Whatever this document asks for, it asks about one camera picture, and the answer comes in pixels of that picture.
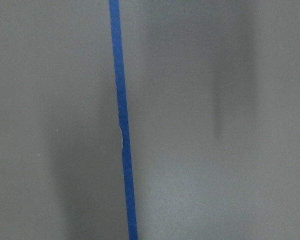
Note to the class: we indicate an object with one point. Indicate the blue tape line lengthwise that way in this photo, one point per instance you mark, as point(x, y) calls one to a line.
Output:
point(119, 71)

